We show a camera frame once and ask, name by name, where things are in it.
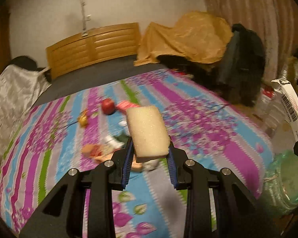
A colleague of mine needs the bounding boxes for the dark jacket on chair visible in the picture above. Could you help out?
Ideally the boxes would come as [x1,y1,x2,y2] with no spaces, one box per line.
[157,23,266,107]

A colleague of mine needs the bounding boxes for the red apple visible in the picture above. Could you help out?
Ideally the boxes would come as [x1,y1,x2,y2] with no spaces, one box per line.
[101,98,116,115]

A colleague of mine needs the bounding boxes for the beige foam sponge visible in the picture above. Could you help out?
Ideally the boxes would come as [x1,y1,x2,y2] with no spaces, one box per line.
[126,105,170,163]

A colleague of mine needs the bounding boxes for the colourful floral bed cover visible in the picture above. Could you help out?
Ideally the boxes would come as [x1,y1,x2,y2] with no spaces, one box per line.
[0,70,273,233]

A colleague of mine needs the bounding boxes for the white barcode wrapper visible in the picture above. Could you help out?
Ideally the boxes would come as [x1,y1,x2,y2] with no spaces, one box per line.
[272,78,298,142]

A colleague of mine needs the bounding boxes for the yellow cloth covered furniture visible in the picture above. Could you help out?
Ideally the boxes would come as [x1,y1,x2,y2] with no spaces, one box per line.
[134,11,233,67]

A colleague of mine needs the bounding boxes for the silver satin pillow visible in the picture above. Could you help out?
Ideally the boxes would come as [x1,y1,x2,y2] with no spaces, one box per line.
[0,64,50,164]

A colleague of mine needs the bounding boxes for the green lined trash bin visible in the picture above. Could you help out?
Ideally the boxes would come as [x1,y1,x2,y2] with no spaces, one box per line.
[259,150,298,218]

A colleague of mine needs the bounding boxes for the pink curtain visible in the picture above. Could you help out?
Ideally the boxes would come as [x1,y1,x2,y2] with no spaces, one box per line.
[204,0,298,83]

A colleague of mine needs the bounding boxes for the wooden headboard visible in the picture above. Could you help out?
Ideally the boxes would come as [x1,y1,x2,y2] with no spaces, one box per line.
[46,23,141,80]

